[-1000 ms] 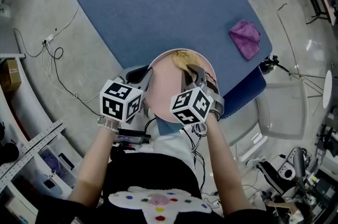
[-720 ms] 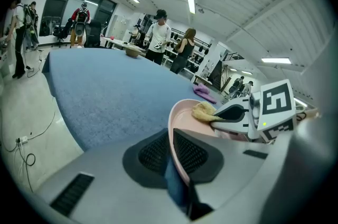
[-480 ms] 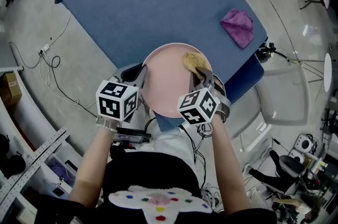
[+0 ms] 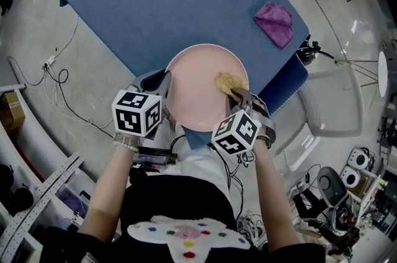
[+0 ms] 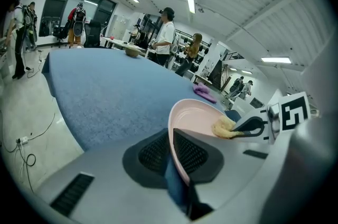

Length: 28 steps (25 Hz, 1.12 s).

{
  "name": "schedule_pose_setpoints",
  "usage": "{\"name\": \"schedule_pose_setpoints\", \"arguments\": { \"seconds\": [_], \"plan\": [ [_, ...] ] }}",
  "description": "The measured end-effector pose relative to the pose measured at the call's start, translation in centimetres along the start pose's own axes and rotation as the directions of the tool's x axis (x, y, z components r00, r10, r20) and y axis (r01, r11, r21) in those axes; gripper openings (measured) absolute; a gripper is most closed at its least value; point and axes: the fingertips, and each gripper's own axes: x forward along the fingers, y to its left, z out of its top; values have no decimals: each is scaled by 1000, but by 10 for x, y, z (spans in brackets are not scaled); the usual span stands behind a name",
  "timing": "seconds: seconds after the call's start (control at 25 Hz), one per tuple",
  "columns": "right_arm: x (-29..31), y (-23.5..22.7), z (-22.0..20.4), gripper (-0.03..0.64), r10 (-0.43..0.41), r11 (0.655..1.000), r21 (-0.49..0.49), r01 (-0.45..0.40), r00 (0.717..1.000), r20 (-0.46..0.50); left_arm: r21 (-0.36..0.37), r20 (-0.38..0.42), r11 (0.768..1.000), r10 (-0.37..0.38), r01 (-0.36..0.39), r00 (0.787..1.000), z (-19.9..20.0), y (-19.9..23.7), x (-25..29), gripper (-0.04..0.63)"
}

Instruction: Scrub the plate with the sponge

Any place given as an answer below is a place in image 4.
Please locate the round white side table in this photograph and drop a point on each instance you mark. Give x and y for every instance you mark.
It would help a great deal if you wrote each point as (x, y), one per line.
(383, 74)

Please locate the yellow sponge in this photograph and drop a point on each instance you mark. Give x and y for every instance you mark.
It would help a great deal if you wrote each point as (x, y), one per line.
(226, 80)

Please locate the big pink plate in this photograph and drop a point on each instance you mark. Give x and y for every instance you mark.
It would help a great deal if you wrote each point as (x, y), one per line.
(195, 88)

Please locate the white round-faced device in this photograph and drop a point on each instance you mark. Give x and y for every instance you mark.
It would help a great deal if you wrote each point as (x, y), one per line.
(359, 158)
(350, 176)

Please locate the cardboard box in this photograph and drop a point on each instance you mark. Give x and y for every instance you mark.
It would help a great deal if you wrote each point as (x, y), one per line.
(12, 111)

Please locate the white plastic chair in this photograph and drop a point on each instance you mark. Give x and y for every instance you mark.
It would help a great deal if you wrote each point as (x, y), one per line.
(335, 106)

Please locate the white power strip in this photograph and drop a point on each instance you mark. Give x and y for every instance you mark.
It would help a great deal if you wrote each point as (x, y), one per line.
(49, 62)

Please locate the person's left forearm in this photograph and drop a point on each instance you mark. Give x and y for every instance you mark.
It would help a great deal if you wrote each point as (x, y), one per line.
(105, 187)

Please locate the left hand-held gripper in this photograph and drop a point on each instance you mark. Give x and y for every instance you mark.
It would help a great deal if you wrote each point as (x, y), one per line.
(133, 113)

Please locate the perforated metal rail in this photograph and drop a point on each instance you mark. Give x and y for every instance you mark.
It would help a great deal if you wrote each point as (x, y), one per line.
(46, 187)

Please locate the clear storage bin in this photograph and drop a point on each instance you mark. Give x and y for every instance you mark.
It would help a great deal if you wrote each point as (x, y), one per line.
(74, 199)

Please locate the person's white trousers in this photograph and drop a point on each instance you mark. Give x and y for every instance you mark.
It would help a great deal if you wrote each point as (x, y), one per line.
(201, 162)

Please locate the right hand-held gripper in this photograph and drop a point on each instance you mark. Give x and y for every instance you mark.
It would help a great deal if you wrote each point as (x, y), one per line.
(235, 134)

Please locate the black camera on tripod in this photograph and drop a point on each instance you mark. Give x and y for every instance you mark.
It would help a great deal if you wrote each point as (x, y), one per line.
(305, 54)

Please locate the white side desk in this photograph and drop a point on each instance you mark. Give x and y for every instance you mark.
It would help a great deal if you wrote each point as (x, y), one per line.
(37, 131)

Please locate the black round helmet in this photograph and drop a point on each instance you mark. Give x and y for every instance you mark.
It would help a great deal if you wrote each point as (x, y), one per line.
(21, 201)
(6, 176)

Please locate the blue tablecloth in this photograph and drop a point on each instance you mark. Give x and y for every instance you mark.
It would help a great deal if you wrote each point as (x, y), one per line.
(173, 1)

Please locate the person's right forearm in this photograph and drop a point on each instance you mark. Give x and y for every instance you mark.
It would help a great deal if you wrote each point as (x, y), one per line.
(273, 199)

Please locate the light wooden rack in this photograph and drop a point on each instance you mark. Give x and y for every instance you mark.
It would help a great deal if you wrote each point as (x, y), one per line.
(372, 190)

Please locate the purple cloth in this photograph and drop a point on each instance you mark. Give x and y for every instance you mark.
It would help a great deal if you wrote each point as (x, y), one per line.
(276, 23)

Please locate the person's black top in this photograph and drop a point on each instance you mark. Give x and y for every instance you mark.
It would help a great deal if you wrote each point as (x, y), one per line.
(173, 196)

